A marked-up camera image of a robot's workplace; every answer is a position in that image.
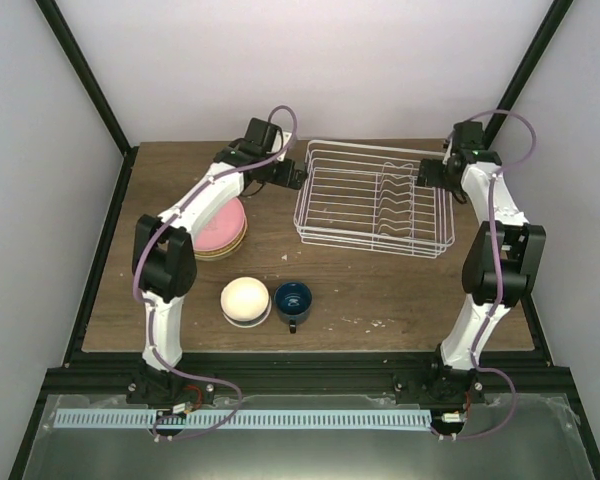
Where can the beige plate stack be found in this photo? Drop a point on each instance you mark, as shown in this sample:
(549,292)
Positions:
(224,252)

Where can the dark blue mug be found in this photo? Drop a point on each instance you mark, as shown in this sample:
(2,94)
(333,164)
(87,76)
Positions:
(293,301)

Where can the light blue slotted strip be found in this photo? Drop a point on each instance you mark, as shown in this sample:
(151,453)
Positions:
(394,420)

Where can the right black frame post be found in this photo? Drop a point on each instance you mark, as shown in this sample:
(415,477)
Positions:
(542,38)

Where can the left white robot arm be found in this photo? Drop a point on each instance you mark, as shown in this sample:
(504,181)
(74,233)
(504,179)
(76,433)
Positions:
(163,261)

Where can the left black frame post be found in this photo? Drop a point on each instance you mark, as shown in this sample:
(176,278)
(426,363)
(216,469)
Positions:
(74,54)

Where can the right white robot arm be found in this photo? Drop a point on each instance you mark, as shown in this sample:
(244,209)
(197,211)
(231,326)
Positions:
(500,269)

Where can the cream shallow bowl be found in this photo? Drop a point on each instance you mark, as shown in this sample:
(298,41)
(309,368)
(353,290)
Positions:
(250,321)

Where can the black frame post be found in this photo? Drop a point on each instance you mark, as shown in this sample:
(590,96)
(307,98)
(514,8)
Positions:
(74,54)
(542,38)

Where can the cream and blue bowl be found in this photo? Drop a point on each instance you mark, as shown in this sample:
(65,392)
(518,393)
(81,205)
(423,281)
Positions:
(244,299)

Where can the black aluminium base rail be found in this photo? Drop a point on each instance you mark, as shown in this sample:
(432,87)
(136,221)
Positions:
(297,373)

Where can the pink plate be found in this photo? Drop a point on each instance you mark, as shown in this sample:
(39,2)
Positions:
(224,228)

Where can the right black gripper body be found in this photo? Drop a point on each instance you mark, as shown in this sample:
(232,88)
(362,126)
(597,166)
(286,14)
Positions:
(433,180)

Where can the metal front sheet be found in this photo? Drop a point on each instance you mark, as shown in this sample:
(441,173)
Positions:
(533,436)

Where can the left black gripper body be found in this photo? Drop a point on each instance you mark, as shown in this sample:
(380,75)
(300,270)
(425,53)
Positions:
(281,178)

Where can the white wire dish rack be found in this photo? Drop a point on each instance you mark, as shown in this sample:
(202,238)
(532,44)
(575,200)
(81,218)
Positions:
(366,198)

